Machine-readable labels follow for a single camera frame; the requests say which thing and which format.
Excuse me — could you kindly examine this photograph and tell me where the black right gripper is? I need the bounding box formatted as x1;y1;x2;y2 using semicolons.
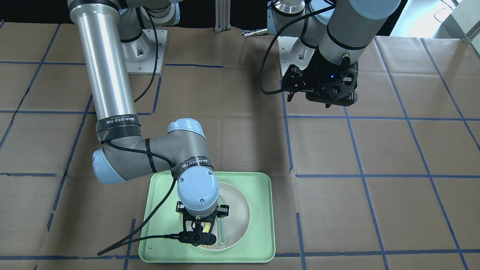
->
176;201;230;231

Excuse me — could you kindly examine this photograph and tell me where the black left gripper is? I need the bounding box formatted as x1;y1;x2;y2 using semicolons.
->
281;49;359;108

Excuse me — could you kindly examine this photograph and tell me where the cream round plate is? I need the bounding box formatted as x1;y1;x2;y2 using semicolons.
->
207;182;250;251

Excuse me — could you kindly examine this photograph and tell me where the yellow plastic fork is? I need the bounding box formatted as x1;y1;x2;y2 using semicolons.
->
200;222;217;249

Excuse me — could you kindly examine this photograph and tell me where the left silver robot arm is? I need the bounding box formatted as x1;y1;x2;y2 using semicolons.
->
259;0;401;108

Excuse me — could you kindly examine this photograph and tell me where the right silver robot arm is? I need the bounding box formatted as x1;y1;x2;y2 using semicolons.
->
67;0;227;219

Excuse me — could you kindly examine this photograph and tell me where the light green plastic spoon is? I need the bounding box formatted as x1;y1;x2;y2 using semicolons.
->
217;217;227;249

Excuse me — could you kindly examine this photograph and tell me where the light green plastic tray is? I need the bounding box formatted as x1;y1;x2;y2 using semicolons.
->
139;171;276;263

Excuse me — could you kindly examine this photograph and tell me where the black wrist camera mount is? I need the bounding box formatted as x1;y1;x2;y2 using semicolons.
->
178;231;208;246

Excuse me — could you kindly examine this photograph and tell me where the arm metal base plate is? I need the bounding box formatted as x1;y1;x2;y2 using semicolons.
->
277;36;319;76
121;30;168;75

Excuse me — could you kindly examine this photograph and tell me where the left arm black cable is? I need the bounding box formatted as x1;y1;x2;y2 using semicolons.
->
259;4;336;95

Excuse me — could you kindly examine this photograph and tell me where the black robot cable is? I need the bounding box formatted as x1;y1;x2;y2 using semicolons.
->
97;139;180;256

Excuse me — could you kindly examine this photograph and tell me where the aluminium frame post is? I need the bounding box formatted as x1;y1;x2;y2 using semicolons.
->
214;0;231;33

